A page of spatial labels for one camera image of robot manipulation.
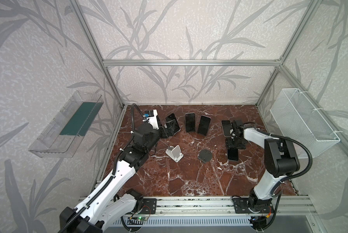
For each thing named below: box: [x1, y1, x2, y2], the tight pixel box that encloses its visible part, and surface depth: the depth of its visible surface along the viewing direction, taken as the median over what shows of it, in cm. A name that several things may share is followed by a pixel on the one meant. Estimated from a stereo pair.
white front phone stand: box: [165, 144, 185, 163], surface depth 91 cm
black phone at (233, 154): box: [227, 147, 239, 161], surface depth 93 cm
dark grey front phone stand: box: [197, 149, 213, 164], surface depth 93 cm
